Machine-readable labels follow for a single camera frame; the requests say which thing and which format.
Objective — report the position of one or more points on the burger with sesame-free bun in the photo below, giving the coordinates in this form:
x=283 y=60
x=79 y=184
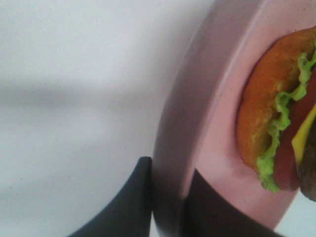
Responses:
x=276 y=122

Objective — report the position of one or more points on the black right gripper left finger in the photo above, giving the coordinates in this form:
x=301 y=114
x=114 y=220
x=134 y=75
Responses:
x=129 y=212

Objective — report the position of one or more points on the pink round plate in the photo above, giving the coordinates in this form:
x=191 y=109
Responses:
x=196 y=133

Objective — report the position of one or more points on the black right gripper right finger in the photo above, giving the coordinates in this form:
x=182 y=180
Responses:
x=222 y=212

